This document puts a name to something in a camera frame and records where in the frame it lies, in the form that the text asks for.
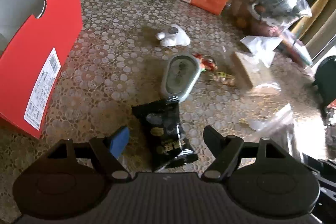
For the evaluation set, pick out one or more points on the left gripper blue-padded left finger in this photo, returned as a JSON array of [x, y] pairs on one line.
[[106, 152]]

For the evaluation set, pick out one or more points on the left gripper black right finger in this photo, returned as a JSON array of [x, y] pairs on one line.
[[226, 151]]

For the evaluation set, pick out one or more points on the black snack packet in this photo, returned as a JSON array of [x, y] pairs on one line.
[[165, 138]]

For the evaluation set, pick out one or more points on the white paper bag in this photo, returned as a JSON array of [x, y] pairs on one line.
[[262, 47]]

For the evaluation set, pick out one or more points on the colourful candy wrapper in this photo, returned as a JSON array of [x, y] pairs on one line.
[[209, 67]]

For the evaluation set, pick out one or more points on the oval grey lidded container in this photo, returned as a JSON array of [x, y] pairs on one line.
[[180, 75]]

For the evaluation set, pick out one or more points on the small white figurine toy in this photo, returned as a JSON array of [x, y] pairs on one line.
[[173, 35]]

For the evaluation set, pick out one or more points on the red and white shoe box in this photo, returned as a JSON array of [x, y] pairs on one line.
[[36, 38]]

